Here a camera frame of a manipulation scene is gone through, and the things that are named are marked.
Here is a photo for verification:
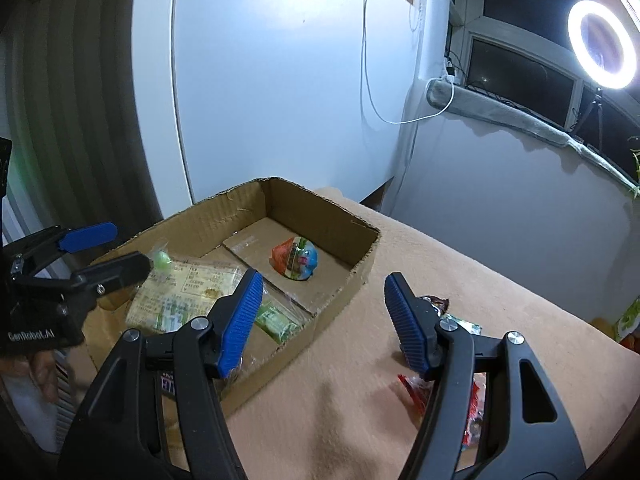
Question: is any dark red snack packet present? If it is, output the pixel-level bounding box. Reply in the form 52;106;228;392
420;295;451;318

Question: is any person's left hand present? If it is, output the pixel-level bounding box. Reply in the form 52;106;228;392
30;350;63;403

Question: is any round green candy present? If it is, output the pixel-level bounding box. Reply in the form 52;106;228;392
150;247;175;273

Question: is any orange and blue jelly cup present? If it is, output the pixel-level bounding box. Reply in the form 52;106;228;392
271;236;321;281

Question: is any white cabinet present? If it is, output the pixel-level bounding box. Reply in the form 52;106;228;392
132;0;451;221

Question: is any white power strip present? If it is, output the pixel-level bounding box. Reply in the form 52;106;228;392
442;57;466;83

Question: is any red pastry pack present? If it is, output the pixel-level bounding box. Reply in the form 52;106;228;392
397;372;488;453

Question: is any green snack packet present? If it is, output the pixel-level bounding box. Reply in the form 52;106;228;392
252;300;301;346

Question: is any clear cracker pack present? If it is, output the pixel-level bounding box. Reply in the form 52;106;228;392
125;255;251;333

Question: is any grey windowsill cloth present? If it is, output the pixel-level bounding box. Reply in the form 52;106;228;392
425;77;640;191

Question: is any white ring light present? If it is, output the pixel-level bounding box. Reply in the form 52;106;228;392
567;0;638;91

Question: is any beige blanket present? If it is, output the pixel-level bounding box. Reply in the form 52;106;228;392
165;187;640;480

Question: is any brown cardboard box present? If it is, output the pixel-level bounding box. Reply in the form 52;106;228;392
80;176;382;461

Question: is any green snack bag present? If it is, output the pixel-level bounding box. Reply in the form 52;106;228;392
615;297;640;343

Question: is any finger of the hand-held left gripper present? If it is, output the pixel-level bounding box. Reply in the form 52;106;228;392
4;221;118;281
12;251;152;311

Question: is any black tripod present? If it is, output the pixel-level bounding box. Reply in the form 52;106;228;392
575;87;603;136

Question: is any potted spider plant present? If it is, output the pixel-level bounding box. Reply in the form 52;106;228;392
627;135;640;186

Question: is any white cable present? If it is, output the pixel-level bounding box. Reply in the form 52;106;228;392
361;0;456;125

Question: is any grey pleated curtain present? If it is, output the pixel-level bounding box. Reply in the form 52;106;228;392
0;0;166;241

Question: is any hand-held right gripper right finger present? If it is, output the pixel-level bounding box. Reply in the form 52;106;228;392
384;272;587;480

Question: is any small teal packet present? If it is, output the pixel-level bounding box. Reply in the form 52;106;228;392
440;312;483;336

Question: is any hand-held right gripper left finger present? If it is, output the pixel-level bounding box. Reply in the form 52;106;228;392
59;269;264;480

